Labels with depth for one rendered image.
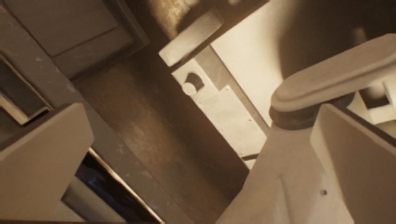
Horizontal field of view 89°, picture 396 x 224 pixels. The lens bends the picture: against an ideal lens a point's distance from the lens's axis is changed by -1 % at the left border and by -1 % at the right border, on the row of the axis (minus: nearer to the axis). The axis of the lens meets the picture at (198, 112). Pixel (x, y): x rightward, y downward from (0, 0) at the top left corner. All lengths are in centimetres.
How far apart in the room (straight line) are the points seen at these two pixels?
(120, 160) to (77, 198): 20
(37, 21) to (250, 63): 53
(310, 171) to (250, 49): 30
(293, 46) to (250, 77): 12
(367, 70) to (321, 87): 6
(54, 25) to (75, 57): 9
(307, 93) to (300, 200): 16
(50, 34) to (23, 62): 21
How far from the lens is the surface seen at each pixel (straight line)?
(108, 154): 49
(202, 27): 52
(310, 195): 28
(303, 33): 48
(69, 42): 67
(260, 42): 49
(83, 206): 67
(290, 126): 37
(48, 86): 47
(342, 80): 35
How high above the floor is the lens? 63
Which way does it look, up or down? 45 degrees down
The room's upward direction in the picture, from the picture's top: 147 degrees counter-clockwise
